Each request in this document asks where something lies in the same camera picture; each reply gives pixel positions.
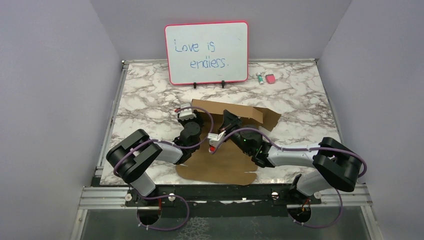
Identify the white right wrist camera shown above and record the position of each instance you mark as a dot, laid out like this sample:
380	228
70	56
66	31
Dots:
215	140

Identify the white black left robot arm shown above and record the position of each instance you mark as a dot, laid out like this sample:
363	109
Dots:
132	157

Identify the brown cardboard box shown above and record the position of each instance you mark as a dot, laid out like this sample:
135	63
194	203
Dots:
229	165

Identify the green white marker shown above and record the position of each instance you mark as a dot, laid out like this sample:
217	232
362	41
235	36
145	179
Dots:
260	79

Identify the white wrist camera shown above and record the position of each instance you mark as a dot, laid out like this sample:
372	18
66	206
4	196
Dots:
185	112
215	140

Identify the black whiteboard stand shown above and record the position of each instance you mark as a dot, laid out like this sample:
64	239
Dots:
221	83

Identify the pink eraser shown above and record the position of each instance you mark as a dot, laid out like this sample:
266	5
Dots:
270	79

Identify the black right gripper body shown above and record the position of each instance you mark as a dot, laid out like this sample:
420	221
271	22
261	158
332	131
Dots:
235	138

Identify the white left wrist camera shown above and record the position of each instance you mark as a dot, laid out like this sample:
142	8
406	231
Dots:
185	112

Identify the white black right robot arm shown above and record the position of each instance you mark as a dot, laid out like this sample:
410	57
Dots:
335	166

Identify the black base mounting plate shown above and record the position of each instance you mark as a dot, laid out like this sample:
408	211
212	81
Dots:
203	200

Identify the pink framed whiteboard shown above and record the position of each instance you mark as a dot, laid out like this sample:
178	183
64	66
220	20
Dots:
207	53

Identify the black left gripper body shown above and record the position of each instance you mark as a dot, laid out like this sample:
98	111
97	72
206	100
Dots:
197	120

